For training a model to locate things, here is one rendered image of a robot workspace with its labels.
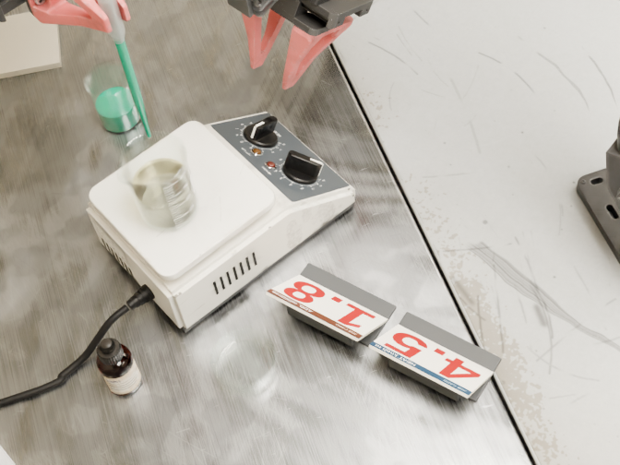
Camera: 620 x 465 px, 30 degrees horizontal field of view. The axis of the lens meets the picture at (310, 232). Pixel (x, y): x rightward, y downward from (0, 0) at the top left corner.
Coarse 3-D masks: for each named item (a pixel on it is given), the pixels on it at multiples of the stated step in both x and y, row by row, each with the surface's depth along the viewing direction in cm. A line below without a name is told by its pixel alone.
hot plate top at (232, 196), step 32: (192, 128) 101; (192, 160) 99; (224, 160) 99; (96, 192) 98; (128, 192) 98; (224, 192) 97; (256, 192) 96; (128, 224) 96; (192, 224) 95; (224, 224) 95; (160, 256) 94; (192, 256) 94
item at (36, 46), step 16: (16, 16) 122; (32, 16) 121; (0, 32) 120; (16, 32) 120; (32, 32) 120; (48, 32) 120; (0, 48) 119; (16, 48) 119; (32, 48) 119; (48, 48) 119; (0, 64) 118; (16, 64) 118; (32, 64) 118; (48, 64) 117
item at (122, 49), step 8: (120, 48) 80; (120, 56) 80; (128, 56) 81; (128, 64) 81; (128, 72) 82; (128, 80) 82; (136, 80) 83; (136, 88) 83; (136, 96) 84; (136, 104) 85; (144, 112) 86; (144, 120) 86
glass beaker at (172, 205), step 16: (128, 144) 92; (144, 144) 93; (160, 144) 93; (176, 144) 92; (128, 160) 92; (144, 160) 94; (176, 160) 94; (128, 176) 92; (160, 176) 89; (176, 176) 90; (144, 192) 90; (160, 192) 90; (176, 192) 91; (192, 192) 93; (144, 208) 92; (160, 208) 92; (176, 208) 93; (192, 208) 94; (160, 224) 94; (176, 224) 94
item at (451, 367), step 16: (400, 336) 96; (400, 352) 93; (416, 352) 94; (432, 352) 95; (448, 352) 96; (432, 368) 92; (448, 368) 93; (464, 368) 94; (480, 368) 95; (464, 384) 91
